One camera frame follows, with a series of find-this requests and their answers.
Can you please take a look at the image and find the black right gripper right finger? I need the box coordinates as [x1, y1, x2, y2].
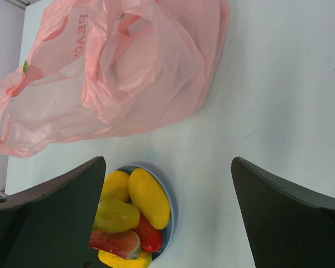
[231, 157, 335, 267]

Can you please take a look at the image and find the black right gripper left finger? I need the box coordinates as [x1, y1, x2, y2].
[0, 156, 106, 267]

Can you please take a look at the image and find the fake watermelon slice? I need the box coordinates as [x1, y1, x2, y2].
[89, 229, 141, 260]

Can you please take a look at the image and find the yellow fake pear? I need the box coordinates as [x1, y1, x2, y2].
[100, 170, 130, 203]

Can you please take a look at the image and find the red orange fake mango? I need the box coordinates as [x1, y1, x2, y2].
[133, 214, 163, 253]

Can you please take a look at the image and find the yellow fake mango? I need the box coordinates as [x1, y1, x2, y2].
[128, 168, 171, 230]

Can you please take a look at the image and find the blue plastic bowl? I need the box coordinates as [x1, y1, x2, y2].
[119, 162, 178, 261]

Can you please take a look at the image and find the pink plastic bag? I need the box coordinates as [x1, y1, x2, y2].
[0, 1, 231, 158]

